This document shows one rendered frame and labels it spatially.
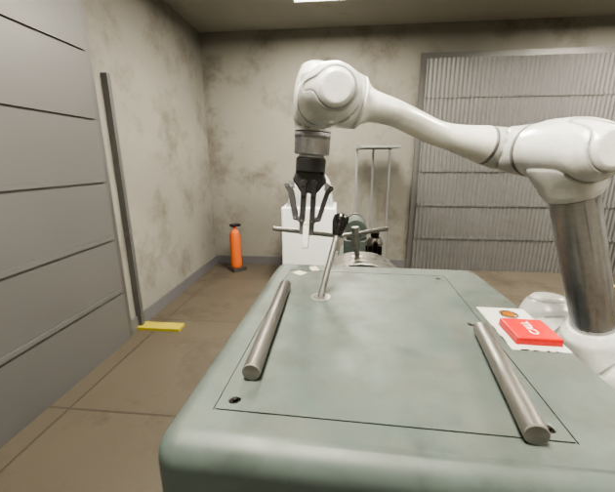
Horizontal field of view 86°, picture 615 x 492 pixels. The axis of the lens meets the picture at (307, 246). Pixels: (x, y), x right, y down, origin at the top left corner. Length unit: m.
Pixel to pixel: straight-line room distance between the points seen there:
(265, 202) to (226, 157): 0.81
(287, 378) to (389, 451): 0.14
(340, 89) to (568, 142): 0.49
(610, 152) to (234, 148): 4.39
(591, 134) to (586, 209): 0.18
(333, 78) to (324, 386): 0.49
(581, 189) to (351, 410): 0.72
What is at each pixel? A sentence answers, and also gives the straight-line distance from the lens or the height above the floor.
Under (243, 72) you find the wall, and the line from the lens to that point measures 4.93.
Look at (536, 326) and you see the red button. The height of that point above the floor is 1.27.
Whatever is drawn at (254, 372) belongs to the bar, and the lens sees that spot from 0.41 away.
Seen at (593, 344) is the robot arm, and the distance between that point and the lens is 1.14.
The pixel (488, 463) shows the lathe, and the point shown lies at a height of 1.25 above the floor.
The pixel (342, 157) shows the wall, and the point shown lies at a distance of 4.63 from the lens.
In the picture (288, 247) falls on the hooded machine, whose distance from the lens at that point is 4.06.
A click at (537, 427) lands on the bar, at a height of 1.28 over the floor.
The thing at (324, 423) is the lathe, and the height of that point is 1.26.
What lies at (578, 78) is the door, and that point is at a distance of 5.44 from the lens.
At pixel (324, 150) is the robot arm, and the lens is 0.83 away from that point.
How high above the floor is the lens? 1.50
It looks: 15 degrees down
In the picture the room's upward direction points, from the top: straight up
